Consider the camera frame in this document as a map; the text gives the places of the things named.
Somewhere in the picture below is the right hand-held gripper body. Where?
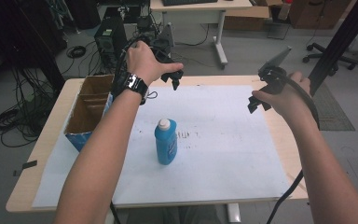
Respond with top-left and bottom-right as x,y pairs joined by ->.
256,46 -> 293,96

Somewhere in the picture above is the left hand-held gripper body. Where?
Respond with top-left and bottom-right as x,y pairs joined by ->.
150,22 -> 185,79

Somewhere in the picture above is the blue bottle with white cap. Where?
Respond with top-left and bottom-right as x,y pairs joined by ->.
154,118 -> 179,166

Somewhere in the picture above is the person's left hand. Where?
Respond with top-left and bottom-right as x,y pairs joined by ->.
126,40 -> 185,87

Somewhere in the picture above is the person's right hand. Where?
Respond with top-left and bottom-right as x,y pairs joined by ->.
251,71 -> 312,121

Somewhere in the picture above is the black wristwatch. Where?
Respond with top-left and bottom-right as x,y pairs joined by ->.
122,72 -> 150,105

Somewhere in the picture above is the white paper sheet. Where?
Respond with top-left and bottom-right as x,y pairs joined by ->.
32,84 -> 292,209

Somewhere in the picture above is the white desk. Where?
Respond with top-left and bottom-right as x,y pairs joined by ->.
149,0 -> 254,70

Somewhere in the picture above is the black office chair base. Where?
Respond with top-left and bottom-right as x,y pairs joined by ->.
302,42 -> 358,77

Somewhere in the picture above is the black keyboard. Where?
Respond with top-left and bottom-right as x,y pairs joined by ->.
161,0 -> 219,7

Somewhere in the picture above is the black computer tower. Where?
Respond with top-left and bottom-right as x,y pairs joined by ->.
93,15 -> 129,68

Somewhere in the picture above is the grey floor mat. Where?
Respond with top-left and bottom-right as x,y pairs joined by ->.
310,82 -> 356,132

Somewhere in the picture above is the bottle with red cap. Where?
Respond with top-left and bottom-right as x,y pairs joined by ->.
278,0 -> 294,21

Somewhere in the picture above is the large brown cardboard box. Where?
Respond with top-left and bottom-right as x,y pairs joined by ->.
288,0 -> 352,31

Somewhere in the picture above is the black metal beam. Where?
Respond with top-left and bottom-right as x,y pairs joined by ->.
307,0 -> 358,97

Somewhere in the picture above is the white table leg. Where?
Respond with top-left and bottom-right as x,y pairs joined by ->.
227,203 -> 241,224

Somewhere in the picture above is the black tape strip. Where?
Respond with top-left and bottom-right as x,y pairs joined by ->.
12,160 -> 38,177

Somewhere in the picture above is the thin black cord loop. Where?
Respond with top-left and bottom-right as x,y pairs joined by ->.
144,90 -> 158,102

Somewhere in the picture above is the right hand-held gripper cable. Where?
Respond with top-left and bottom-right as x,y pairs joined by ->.
265,66 -> 321,224

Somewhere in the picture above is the coiled black cable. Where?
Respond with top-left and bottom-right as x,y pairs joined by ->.
65,45 -> 88,60

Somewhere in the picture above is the bundle of black floor cables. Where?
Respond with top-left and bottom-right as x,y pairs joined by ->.
0,66 -> 63,148

